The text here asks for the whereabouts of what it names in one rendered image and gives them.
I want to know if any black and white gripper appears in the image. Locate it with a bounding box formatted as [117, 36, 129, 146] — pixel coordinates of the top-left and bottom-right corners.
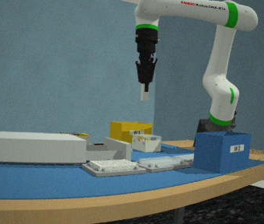
[135, 42, 158, 101]

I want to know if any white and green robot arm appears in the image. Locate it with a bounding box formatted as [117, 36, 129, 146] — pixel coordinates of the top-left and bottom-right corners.
[134, 0, 258, 132]

